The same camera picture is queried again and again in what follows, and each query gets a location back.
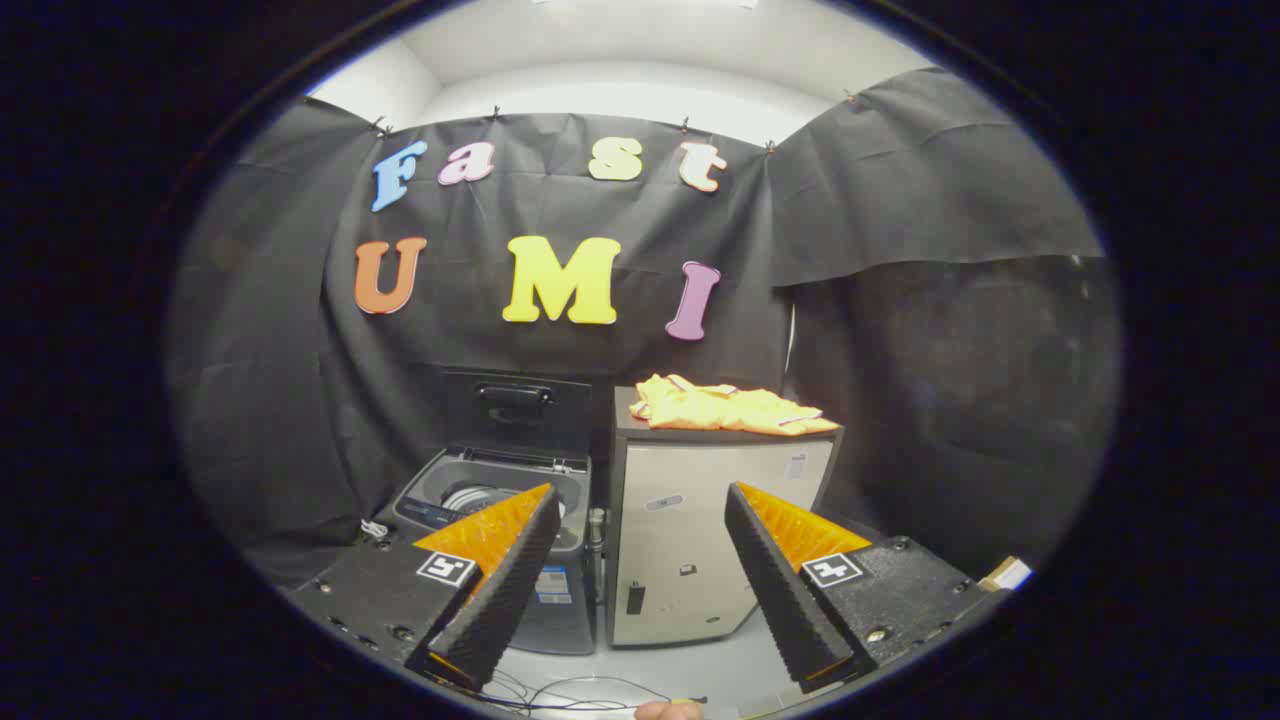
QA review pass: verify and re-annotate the silver cabinet with dark top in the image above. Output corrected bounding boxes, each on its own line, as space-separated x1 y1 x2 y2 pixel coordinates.
610 387 844 648

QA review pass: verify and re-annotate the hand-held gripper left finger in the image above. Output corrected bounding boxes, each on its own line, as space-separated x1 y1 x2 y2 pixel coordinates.
285 483 563 693

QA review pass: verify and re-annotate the orange polo shirt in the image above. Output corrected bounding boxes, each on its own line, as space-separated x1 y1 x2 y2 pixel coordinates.
630 374 841 437

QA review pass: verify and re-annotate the black backdrop cloth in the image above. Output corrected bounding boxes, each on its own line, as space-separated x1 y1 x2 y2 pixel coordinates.
168 68 1121 591

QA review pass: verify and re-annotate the small white tan box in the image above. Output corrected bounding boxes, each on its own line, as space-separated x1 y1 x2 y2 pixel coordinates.
978 556 1034 593

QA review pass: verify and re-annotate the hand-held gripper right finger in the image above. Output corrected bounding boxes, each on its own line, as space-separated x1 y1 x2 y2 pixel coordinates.
723 481 986 695

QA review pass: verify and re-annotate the thin black cable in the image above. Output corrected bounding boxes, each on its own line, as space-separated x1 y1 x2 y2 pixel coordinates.
490 672 706 713

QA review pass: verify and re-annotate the grey washing machine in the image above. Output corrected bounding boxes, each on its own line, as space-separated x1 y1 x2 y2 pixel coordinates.
395 448 598 656

